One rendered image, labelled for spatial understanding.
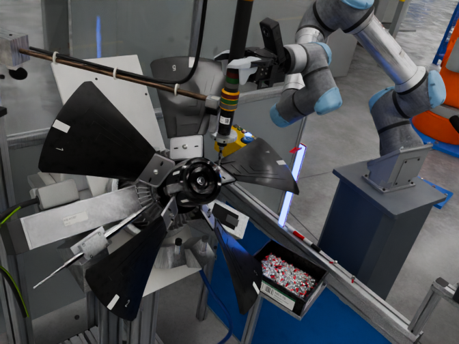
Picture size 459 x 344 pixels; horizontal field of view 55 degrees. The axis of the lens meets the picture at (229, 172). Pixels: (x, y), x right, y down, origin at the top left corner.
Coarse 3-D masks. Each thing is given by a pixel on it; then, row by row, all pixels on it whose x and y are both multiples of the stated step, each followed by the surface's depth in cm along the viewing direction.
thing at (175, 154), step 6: (174, 138) 114; (180, 138) 114; (186, 138) 113; (192, 138) 113; (198, 138) 112; (174, 144) 114; (180, 144) 113; (186, 144) 113; (192, 144) 112; (198, 144) 112; (174, 150) 113; (180, 150) 113; (186, 150) 112; (192, 150) 112; (198, 150) 112; (174, 156) 113; (180, 156) 112; (186, 156) 112; (192, 156) 112
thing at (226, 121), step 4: (220, 112) 107; (224, 112) 106; (228, 112) 106; (232, 112) 106; (220, 116) 107; (224, 116) 106; (228, 116) 106; (232, 116) 107; (220, 120) 108; (224, 120) 107; (228, 120) 107; (232, 120) 108; (220, 124) 108; (224, 124) 107; (228, 124) 108; (220, 128) 109; (224, 128) 108; (228, 128) 108; (220, 132) 109; (224, 132) 109; (228, 132) 109; (220, 144) 111; (224, 144) 111
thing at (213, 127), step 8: (208, 96) 107; (216, 96) 107; (208, 104) 106; (216, 104) 106; (208, 112) 107; (216, 112) 106; (216, 120) 108; (208, 128) 109; (216, 128) 110; (216, 136) 108; (224, 136) 109; (232, 136) 110
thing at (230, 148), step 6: (240, 132) 164; (240, 138) 161; (216, 144) 167; (228, 144) 161; (234, 144) 158; (240, 144) 157; (246, 144) 157; (216, 150) 168; (222, 150) 165; (228, 150) 162; (234, 150) 159
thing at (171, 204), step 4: (172, 200) 104; (168, 204) 104; (172, 204) 106; (176, 204) 108; (172, 208) 107; (176, 208) 110; (164, 212) 103; (168, 212) 106; (172, 212) 108; (176, 212) 111; (164, 216) 104; (168, 216) 107; (164, 220) 105; (168, 220) 108; (168, 224) 109; (168, 228) 110
